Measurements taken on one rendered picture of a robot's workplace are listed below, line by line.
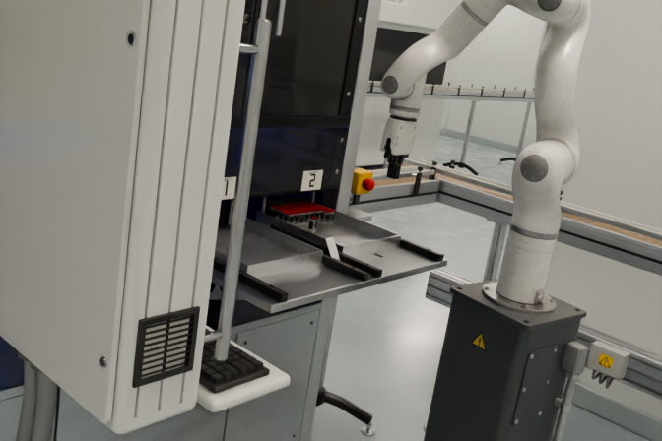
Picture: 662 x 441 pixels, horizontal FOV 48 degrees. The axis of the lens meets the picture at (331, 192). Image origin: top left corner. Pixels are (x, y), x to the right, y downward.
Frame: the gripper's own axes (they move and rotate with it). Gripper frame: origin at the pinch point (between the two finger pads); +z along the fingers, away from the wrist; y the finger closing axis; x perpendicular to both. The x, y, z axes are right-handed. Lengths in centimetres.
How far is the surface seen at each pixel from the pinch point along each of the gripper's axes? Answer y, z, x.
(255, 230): 28.0, 21.4, -23.1
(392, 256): 4.0, 22.4, 7.3
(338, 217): -6.0, 20.6, -21.3
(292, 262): 39.4, 20.4, 1.7
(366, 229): -5.7, 21.1, -9.6
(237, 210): 86, -6, 28
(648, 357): -84, 55, 58
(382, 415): -60, 110, -25
